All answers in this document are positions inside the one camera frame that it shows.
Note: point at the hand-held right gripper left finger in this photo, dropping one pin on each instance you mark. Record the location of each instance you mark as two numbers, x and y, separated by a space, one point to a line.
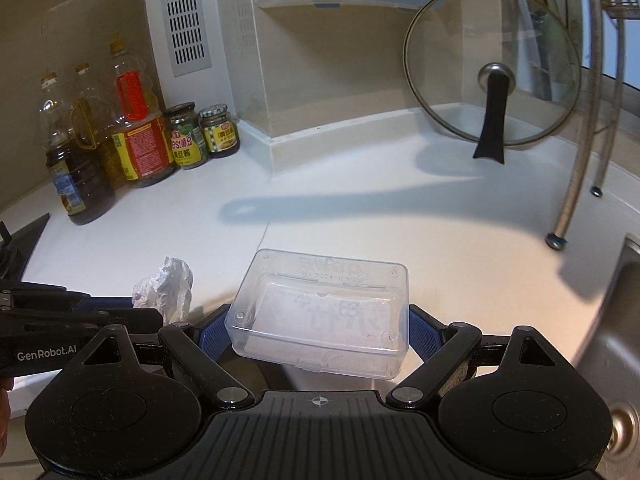
215 335

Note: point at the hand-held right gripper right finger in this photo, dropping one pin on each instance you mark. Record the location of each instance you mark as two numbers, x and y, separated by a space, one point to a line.
425 332

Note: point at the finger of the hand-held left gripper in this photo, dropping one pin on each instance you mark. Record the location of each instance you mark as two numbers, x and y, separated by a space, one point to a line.
100 302
125 319

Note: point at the white plastic wrap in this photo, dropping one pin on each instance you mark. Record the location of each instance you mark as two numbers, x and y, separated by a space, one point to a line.
165 285

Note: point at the clear plastic box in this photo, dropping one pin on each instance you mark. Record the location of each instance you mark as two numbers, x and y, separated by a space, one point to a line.
320 310

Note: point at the black stove top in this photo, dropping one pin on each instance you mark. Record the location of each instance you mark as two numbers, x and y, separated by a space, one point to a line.
20 247

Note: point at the blue label oil bottle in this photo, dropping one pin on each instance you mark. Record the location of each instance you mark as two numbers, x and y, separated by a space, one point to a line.
82 190

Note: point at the yellow label oil bottle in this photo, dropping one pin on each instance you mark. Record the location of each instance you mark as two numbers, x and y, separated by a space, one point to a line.
145 150

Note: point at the large bean paste jar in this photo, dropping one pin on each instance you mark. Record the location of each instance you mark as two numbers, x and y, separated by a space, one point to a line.
187 142

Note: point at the steel sink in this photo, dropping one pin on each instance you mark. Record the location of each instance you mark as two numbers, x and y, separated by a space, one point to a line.
610 350

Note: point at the dark sauce bottle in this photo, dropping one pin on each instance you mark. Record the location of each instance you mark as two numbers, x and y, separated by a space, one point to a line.
85 110

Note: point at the small bean paste jar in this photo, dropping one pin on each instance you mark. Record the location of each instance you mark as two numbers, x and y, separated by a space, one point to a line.
220 132

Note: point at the metal rack legs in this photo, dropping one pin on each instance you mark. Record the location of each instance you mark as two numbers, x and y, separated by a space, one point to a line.
580 160

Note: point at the glass pot lid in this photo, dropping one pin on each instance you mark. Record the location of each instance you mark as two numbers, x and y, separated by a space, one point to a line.
450 50

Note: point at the white wall vent grille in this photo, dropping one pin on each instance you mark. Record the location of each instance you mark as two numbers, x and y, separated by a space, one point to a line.
185 15

